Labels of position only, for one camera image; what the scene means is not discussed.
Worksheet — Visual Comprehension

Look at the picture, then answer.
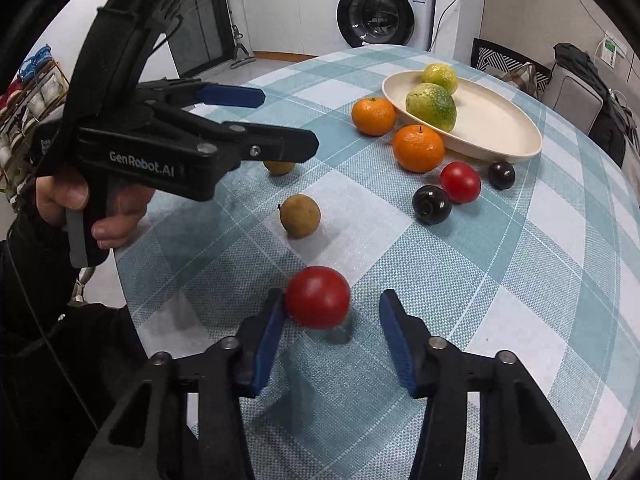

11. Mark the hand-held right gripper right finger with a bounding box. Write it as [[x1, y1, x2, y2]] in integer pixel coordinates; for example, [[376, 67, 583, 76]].
[[378, 289, 593, 480]]

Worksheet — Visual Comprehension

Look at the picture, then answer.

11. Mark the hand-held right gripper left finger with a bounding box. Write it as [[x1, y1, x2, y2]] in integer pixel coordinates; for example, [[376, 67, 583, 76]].
[[75, 287, 287, 480]]

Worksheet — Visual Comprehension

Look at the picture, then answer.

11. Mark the grey sofa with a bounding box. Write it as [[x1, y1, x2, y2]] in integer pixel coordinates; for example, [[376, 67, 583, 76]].
[[542, 45, 640, 171]]

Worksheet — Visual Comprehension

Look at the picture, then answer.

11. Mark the person's left forearm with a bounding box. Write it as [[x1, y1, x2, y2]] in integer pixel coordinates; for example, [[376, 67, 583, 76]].
[[0, 207, 83, 341]]

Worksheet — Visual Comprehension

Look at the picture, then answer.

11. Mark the black white patterned chair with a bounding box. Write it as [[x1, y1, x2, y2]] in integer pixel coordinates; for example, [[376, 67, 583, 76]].
[[470, 37, 551, 98]]

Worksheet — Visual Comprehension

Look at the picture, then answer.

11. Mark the dark purple plum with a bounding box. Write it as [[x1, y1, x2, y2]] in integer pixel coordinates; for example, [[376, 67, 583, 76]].
[[488, 161, 516, 191], [412, 185, 453, 225]]

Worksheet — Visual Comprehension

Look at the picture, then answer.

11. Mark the storage shelf rack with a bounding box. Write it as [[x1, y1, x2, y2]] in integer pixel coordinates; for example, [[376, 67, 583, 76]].
[[0, 45, 71, 196]]

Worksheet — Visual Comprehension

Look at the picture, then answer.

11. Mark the white kitchen base cabinet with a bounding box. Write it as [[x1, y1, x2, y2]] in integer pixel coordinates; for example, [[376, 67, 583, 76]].
[[222, 0, 346, 58]]

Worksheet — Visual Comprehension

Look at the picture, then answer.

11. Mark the dark clothes pile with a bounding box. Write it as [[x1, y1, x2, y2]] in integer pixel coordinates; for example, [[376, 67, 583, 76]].
[[552, 42, 628, 166]]

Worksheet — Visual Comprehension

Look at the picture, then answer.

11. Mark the person's black clothing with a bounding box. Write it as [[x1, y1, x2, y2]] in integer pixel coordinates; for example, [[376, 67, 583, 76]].
[[0, 300, 201, 480]]

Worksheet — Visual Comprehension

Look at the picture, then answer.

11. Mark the person's left hand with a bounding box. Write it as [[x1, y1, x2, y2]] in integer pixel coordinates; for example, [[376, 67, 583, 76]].
[[35, 165, 157, 252]]

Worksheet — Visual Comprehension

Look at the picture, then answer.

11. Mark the orange tangerine with stem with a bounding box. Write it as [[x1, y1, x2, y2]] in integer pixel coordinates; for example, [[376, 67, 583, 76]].
[[392, 124, 446, 174]]

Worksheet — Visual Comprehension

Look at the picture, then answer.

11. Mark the floor mop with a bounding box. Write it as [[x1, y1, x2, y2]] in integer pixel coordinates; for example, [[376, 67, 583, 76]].
[[229, 25, 257, 71]]

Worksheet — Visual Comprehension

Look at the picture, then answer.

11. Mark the yellow green citrus fruit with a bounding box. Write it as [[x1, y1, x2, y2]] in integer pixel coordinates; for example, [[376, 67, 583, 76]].
[[420, 63, 459, 96]]

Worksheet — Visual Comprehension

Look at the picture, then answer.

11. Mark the cream oval plate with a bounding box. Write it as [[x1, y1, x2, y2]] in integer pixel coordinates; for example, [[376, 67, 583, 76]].
[[381, 71, 543, 162]]

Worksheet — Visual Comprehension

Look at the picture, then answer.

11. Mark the plaid cloth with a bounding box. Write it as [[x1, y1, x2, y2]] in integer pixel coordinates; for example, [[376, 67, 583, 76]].
[[500, 61, 540, 98]]

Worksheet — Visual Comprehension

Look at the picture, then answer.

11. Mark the white washing machine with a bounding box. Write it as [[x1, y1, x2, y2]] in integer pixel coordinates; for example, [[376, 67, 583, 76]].
[[330, 0, 438, 51]]

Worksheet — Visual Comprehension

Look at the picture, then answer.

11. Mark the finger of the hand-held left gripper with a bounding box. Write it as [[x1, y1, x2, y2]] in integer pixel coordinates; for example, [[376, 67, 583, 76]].
[[145, 102, 321, 171], [137, 78, 266, 111]]

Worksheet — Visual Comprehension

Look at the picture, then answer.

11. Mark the dark glass door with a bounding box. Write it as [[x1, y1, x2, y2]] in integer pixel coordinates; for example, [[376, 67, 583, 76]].
[[165, 0, 233, 78]]

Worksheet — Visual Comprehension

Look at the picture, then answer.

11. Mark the red tomato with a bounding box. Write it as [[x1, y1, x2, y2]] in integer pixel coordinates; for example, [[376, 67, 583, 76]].
[[439, 161, 482, 205], [285, 266, 352, 331]]

